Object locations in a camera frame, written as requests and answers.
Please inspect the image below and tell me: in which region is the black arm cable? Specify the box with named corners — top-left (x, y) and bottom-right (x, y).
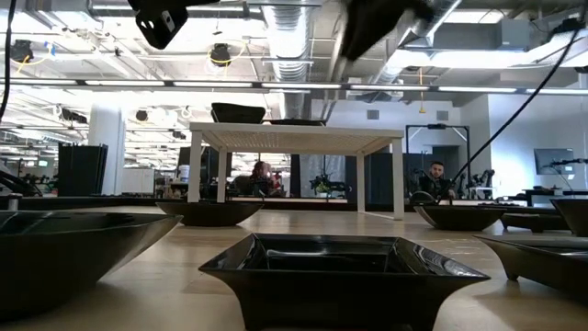
top-left (0, 0), bottom-right (18, 121)
top-left (438, 17), bottom-right (587, 203)

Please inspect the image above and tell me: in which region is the long ceiling light strip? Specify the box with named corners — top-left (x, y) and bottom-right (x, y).
top-left (0, 78), bottom-right (588, 96)

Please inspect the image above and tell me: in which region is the white building column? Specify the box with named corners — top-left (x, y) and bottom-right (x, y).
top-left (86, 101), bottom-right (127, 197)

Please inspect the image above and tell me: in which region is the black round bowl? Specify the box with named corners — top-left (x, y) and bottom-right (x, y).
top-left (154, 200), bottom-right (266, 228)
top-left (0, 210), bottom-right (184, 323)
top-left (413, 203), bottom-right (508, 233)

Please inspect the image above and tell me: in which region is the dark computer monitor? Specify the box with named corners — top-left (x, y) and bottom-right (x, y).
top-left (533, 147), bottom-right (575, 177)

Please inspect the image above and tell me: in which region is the yellow hanging cord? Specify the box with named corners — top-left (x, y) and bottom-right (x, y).
top-left (416, 66), bottom-right (427, 115)

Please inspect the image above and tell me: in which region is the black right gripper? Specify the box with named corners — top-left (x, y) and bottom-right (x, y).
top-left (342, 0), bottom-right (435, 62)

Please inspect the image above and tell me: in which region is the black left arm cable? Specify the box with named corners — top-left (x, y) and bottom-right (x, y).
top-left (0, 0), bottom-right (18, 121)

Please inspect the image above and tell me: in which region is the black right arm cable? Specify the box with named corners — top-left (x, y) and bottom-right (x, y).
top-left (438, 17), bottom-right (587, 203)

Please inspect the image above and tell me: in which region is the small green office plant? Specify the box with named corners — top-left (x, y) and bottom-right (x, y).
top-left (309, 173), bottom-right (351, 194)

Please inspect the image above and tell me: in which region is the silver ventilation duct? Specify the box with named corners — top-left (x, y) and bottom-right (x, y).
top-left (262, 0), bottom-right (314, 121)
top-left (356, 0), bottom-right (463, 103)

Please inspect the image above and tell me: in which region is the black square flared plate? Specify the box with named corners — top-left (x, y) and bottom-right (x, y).
top-left (198, 233), bottom-right (492, 331)
top-left (499, 212), bottom-right (571, 234)
top-left (472, 234), bottom-right (588, 305)

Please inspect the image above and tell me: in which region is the grey ceiling air unit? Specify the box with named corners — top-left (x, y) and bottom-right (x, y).
top-left (431, 17), bottom-right (532, 51)

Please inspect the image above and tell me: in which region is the black cable loop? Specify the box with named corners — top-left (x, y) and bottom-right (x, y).
top-left (409, 189), bottom-right (437, 207)

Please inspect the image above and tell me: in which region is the black wavy square bowl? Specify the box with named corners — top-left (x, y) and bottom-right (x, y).
top-left (549, 198), bottom-right (588, 238)
top-left (210, 102), bottom-right (267, 125)

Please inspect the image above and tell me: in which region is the black ceiling-mounted device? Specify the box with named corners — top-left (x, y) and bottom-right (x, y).
top-left (209, 41), bottom-right (232, 66)
top-left (9, 39), bottom-right (34, 63)

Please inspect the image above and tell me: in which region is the black gantry frame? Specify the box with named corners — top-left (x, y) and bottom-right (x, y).
top-left (404, 122), bottom-right (471, 194)

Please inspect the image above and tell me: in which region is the person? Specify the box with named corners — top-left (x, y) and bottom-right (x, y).
top-left (416, 160), bottom-right (457, 202)
top-left (247, 160), bottom-right (282, 198)

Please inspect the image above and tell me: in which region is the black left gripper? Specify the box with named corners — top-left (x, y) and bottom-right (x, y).
top-left (127, 0), bottom-right (220, 11)

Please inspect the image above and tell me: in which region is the small grey cylinder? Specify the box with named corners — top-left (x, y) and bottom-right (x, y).
top-left (3, 192), bottom-right (24, 212)

